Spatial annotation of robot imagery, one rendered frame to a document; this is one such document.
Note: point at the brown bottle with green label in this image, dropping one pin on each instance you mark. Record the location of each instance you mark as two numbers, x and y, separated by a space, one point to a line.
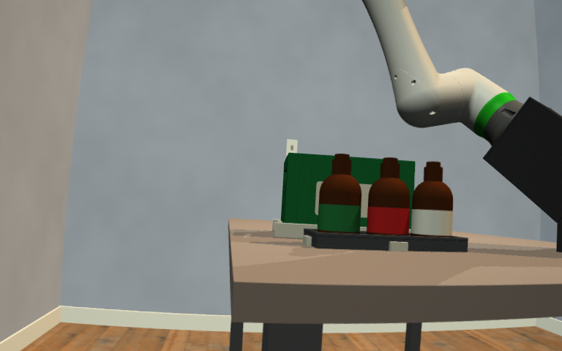
339 208

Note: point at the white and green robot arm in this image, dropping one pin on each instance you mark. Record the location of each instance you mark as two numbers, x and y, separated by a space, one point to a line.
425 98

